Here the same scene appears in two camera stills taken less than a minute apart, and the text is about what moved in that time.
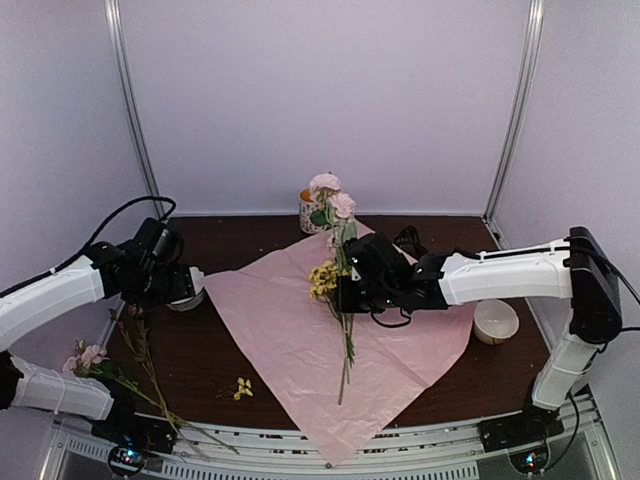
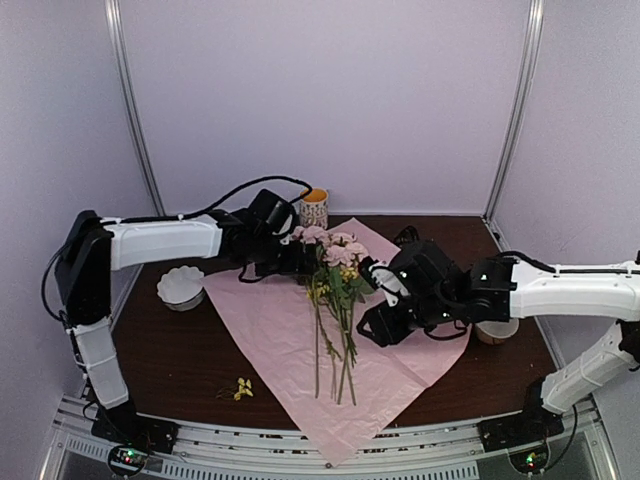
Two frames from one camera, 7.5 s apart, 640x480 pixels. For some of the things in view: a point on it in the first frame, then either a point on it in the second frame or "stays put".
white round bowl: [494, 321] stays put
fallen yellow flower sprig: [237, 389] stays put
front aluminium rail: [210, 452] stays put
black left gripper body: [167, 290] to [269, 259]
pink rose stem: [329, 202] to [339, 283]
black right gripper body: [377, 297] to [428, 311]
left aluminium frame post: [118, 36] stays put
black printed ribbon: [408, 240] stays put
